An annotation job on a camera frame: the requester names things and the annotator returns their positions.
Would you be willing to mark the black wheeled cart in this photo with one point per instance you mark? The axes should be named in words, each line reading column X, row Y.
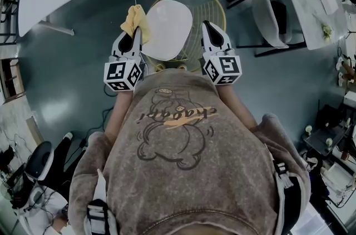
column 325, row 136

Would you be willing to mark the black metal rack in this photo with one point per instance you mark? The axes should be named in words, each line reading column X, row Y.
column 8, row 20

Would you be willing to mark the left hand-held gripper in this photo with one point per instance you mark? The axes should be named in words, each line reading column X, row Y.
column 116, row 72

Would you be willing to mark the white box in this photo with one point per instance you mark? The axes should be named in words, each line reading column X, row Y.
column 329, row 4

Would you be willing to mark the person's left yellow shoe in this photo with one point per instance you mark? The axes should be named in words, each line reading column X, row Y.
column 160, row 67

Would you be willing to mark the pale flower bunch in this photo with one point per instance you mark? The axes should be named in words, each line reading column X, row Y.
column 326, row 31

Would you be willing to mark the yellow cloth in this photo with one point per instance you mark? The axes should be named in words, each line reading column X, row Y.
column 136, row 18

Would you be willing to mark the person's right yellow shoe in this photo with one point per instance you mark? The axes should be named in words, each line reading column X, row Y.
column 183, row 66

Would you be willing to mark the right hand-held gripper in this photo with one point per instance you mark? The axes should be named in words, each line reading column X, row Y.
column 229, row 65

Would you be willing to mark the person's brown printed shirt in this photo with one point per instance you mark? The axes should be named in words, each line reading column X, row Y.
column 189, row 172

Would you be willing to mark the black power adapter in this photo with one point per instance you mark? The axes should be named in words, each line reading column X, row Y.
column 82, row 142

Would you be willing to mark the person's right forearm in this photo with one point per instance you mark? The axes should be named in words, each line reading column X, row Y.
column 236, row 103

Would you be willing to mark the white plastic bag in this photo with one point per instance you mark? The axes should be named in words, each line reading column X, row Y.
column 338, row 181

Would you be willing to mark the person's yellow shoe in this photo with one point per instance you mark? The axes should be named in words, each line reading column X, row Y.
column 183, row 66
column 160, row 67

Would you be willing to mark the white seat cushion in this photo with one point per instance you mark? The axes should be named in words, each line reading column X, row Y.
column 168, row 28

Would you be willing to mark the person's left forearm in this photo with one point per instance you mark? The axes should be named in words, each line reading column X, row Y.
column 119, row 114

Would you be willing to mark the black-edged white board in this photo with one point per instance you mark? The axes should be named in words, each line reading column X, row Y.
column 314, row 220

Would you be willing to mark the grey upholstered chair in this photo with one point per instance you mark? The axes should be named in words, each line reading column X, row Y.
column 264, row 14

